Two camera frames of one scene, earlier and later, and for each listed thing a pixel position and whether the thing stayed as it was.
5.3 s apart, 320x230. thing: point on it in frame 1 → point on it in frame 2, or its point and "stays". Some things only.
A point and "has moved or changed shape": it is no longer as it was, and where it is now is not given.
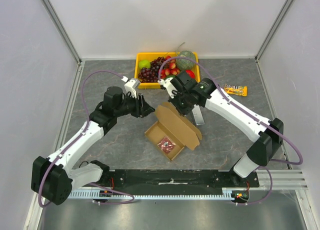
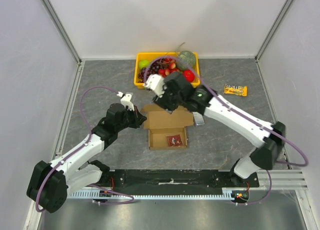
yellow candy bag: (237, 90) stays
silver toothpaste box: (198, 115) stays
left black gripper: (142, 108) → (138, 118)
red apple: (191, 73) stays
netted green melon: (185, 64) stays
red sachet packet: (166, 144) → (174, 140)
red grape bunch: (171, 70) stays
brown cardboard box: (173, 124) has moved or changed shape
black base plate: (177, 179) stays
